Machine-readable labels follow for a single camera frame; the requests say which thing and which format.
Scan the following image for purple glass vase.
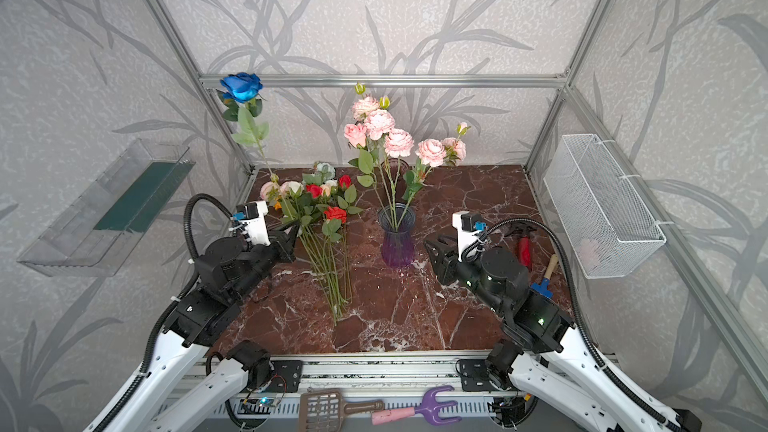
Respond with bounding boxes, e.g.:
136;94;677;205
378;203;416;268

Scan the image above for pink flower stem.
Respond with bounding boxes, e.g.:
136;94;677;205
344;123;385;208
349;83;400;198
385;122;470;230

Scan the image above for blue rose stem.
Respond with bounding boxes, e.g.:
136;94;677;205
217;72;280;211

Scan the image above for dark red glass vase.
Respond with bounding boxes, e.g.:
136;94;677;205
379;158;410;205

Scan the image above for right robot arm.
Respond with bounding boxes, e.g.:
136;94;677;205
424;211;702;431

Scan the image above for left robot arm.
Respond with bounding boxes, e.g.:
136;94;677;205
87;193;301;431

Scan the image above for bunch of artificial flowers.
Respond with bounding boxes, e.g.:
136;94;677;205
259;162;362;323

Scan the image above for blue garden trowel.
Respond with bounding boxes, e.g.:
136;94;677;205
531;254;559;299

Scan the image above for purple pink garden fork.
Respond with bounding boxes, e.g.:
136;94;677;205
372;385;462;426

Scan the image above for brown plastic scoop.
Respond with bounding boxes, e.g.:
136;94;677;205
298;389;385;432

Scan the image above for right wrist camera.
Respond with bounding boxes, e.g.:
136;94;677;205
452;211;487;262

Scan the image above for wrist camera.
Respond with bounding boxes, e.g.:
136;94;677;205
452;211;487;262
232;200;270;246

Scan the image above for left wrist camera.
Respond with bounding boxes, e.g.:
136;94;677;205
232;200;270;246

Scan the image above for white wire mesh basket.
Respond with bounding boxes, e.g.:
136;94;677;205
544;134;667;279

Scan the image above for clear plastic wall shelf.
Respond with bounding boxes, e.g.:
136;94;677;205
17;139;195;278

